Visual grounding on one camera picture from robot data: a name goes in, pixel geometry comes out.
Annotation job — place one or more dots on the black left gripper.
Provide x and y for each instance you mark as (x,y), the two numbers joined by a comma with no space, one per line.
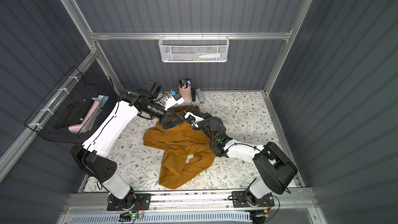
(168,117)

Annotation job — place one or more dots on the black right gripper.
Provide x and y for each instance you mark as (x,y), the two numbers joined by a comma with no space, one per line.
(195,112)

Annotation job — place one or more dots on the mustard brown trousers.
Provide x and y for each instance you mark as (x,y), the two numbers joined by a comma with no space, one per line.
(186,153)

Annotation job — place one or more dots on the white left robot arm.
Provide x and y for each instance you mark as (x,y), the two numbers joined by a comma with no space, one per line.
(91,156)

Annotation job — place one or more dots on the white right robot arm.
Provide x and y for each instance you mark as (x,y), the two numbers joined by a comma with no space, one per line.
(276,170)

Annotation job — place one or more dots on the light blue stapler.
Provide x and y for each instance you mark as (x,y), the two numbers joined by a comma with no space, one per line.
(200,95)

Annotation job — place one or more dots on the pink metal pen cup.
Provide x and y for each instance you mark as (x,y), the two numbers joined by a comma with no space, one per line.
(186,93)

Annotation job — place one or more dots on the black stapler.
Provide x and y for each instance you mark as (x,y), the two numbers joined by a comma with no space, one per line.
(193,94)

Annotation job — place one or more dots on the colourful marker pens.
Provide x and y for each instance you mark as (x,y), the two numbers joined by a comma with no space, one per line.
(184,84)

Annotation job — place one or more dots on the black flat item in basket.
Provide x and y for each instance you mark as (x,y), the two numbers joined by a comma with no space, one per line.
(73,114)

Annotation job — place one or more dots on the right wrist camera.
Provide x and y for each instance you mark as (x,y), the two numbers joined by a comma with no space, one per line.
(193,119)

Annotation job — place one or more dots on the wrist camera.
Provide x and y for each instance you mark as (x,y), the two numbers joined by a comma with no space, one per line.
(193,119)
(174,99)

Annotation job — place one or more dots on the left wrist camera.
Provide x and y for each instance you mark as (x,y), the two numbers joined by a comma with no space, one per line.
(174,99)

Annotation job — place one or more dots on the white wire mesh basket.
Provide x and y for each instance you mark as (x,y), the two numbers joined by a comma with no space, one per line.
(194,50)

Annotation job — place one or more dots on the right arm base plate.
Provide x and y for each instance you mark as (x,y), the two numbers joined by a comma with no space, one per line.
(242,199)

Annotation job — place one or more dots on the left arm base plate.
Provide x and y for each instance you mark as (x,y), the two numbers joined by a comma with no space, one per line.
(132,202)

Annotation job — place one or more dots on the pink handle tool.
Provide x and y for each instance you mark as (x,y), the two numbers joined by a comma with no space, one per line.
(95,107)

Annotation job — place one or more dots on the black wire wall basket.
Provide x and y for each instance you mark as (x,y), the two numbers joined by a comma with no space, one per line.
(78,86)

